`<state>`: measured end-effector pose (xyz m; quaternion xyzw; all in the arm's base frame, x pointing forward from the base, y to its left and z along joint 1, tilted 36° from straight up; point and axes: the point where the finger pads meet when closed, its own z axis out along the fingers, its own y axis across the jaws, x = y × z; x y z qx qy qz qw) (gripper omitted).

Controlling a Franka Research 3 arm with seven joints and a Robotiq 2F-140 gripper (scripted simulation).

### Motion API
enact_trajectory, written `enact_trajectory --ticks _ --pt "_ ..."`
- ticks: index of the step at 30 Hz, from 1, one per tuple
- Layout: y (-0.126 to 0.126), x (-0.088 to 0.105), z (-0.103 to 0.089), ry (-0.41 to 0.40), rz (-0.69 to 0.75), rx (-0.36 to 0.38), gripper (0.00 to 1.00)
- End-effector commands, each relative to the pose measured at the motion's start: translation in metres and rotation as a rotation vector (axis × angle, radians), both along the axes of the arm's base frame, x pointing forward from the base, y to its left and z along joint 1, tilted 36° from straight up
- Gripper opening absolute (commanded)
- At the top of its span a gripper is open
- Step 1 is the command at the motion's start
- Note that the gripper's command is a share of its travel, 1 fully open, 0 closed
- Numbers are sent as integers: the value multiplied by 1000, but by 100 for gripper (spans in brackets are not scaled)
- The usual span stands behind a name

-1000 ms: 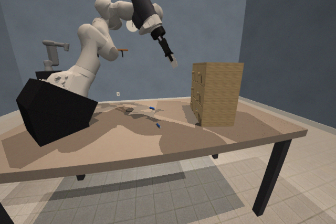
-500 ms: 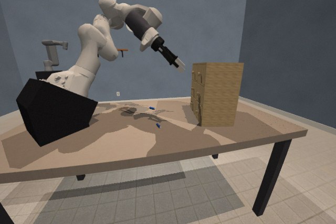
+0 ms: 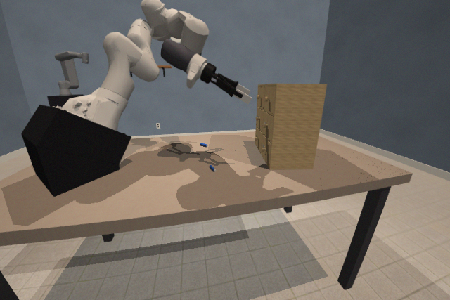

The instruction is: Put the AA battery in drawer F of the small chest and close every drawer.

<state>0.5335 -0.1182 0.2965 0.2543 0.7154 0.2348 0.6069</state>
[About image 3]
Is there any small wooden chest of drawers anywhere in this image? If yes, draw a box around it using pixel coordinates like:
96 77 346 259
257 84 327 170

